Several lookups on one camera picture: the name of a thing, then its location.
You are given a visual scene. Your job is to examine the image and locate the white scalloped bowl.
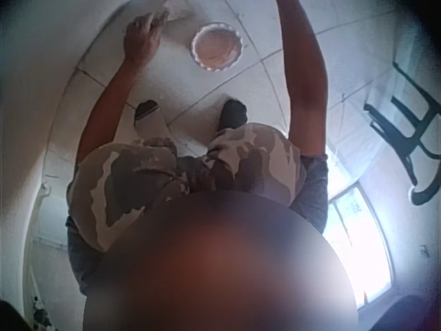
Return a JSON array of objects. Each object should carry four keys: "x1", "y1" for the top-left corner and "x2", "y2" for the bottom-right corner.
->
[{"x1": 189, "y1": 21, "x2": 245, "y2": 73}]

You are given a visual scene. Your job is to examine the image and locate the person's left hand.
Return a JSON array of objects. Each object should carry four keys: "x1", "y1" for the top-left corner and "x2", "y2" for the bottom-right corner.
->
[{"x1": 123, "y1": 9, "x2": 170, "y2": 68}]

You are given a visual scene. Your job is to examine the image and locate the window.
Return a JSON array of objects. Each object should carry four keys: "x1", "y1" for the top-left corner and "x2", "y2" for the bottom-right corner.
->
[{"x1": 323, "y1": 181, "x2": 396, "y2": 308}]

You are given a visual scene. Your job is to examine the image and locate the black chair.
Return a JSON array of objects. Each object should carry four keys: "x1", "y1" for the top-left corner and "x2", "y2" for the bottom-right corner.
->
[{"x1": 363, "y1": 61, "x2": 441, "y2": 207}]

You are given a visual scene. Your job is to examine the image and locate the person's legs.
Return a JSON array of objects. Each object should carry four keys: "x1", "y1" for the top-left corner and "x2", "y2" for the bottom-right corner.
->
[{"x1": 66, "y1": 98, "x2": 308, "y2": 253}]

